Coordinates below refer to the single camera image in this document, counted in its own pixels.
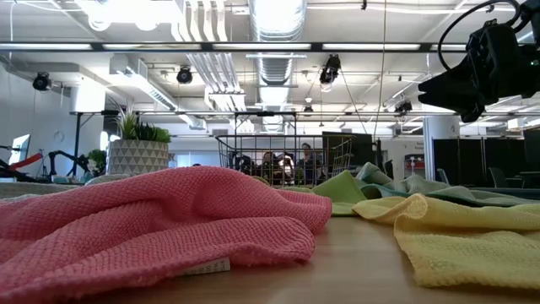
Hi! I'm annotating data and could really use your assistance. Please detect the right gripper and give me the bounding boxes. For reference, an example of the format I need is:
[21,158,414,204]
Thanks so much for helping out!
[417,41,540,124]

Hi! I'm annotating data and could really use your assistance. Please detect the mint towel with teal edge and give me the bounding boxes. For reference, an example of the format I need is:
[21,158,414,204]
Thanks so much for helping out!
[355,161,540,208]

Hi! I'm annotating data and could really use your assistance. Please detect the lime green microfiber towel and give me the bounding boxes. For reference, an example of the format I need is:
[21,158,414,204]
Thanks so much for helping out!
[252,170,368,217]

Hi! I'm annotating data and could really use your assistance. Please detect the yellow microfiber towel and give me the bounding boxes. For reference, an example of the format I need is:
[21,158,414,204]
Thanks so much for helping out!
[352,193,540,291]

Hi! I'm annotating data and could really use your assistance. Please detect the pink microfiber towel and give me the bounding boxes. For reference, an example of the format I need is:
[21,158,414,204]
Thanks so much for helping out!
[0,166,333,304]

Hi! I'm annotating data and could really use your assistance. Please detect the grey microfiber towel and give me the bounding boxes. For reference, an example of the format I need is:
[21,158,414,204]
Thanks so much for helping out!
[0,172,132,200]

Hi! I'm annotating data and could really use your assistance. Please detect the white column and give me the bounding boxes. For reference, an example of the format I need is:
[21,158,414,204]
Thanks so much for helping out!
[423,114,461,182]

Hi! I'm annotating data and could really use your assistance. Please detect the black partition panels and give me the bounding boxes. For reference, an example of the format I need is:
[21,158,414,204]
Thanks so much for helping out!
[433,128,540,183]

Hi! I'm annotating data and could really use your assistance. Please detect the white and red shelf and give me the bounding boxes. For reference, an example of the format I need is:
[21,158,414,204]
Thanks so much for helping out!
[403,154,425,178]

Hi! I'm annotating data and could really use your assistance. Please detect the dark office chair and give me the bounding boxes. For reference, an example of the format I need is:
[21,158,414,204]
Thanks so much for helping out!
[489,167,524,189]

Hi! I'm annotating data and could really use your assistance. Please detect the large black monitor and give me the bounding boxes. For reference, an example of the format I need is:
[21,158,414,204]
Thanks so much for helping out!
[321,131,375,170]

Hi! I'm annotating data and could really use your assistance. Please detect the person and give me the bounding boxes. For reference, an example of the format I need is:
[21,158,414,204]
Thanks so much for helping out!
[259,150,278,187]
[297,142,324,187]

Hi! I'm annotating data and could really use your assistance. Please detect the spiky green artificial plant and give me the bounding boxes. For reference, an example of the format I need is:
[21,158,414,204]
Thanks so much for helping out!
[108,97,172,144]

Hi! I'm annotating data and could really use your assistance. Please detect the triangle patterned planter pot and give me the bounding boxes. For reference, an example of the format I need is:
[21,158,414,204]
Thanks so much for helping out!
[107,139,170,176]

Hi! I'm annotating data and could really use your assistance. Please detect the small leafy green plant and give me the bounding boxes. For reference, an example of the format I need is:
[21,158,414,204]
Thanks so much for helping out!
[87,149,107,176]

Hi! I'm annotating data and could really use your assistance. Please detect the tilted computer monitor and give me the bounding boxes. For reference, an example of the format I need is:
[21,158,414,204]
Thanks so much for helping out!
[8,133,32,166]

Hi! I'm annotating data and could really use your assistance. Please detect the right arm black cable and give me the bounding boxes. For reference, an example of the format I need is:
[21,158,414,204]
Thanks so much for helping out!
[437,0,522,72]

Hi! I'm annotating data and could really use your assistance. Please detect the black overhead frame bar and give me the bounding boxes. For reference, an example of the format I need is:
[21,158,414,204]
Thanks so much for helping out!
[0,41,540,53]

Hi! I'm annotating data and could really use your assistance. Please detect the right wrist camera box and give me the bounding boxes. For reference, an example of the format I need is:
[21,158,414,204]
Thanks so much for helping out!
[475,19,519,58]

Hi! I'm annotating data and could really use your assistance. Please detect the thin hanging ceiling cable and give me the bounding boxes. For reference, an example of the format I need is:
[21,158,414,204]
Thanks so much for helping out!
[373,0,387,140]

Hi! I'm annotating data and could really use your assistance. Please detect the black table edge rail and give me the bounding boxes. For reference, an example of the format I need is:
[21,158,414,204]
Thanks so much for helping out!
[467,186,540,198]

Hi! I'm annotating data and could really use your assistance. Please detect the silver ceiling air duct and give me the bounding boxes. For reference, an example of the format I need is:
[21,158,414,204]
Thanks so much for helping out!
[248,0,308,133]

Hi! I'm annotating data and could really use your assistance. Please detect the black wire basket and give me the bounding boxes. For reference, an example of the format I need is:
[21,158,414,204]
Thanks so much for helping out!
[214,111,355,189]

